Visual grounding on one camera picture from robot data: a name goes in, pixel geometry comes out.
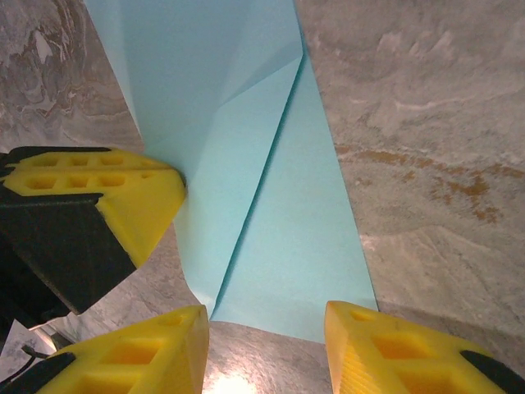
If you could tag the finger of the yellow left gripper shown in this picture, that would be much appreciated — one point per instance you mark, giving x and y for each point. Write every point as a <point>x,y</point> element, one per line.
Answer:
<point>131,161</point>
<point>135,213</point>

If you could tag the light blue paper sheet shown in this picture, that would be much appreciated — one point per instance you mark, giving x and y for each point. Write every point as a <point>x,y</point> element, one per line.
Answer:
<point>266,246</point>

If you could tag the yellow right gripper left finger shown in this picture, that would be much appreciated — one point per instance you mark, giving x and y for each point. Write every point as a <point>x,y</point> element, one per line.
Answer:
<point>164,349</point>

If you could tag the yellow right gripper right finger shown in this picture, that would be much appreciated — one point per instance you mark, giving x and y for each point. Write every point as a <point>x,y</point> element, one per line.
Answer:
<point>369,369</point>

